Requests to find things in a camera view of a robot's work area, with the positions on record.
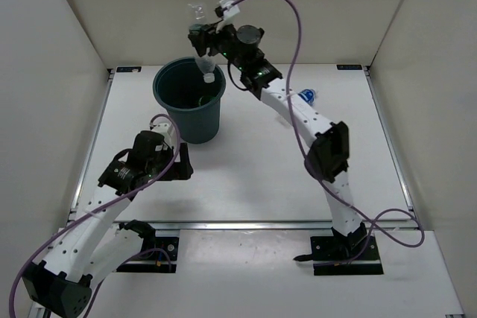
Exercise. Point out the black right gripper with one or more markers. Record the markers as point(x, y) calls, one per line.
point(206, 39)

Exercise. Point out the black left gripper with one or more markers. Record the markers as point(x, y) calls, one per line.
point(180, 170)

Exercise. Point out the clear bottle green label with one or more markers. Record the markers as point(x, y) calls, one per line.
point(197, 17)

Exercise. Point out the green plastic soda bottle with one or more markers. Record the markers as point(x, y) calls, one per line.
point(206, 100)

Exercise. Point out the clear bottle blue label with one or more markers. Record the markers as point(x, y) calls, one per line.
point(308, 95)

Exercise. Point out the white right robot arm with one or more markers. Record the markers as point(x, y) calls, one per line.
point(325, 144)

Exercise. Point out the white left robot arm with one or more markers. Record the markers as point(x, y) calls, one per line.
point(64, 279)

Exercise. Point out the dark teal plastic bin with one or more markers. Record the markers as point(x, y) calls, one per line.
point(177, 87)

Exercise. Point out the left corner table label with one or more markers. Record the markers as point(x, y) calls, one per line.
point(128, 69)

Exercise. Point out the corner table label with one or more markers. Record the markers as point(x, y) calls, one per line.
point(128, 69)
point(349, 67)

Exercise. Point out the right corner table label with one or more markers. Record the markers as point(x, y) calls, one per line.
point(349, 67)

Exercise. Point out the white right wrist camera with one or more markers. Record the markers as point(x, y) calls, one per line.
point(226, 11)

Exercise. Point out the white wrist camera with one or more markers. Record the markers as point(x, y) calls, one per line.
point(168, 131)
point(226, 11)

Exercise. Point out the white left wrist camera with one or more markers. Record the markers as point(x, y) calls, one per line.
point(168, 131)

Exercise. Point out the aluminium table edge rail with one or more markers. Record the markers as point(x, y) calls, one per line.
point(242, 225)

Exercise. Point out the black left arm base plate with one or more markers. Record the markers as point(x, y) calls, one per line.
point(159, 256)

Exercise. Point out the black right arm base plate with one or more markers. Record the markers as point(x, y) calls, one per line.
point(329, 259)

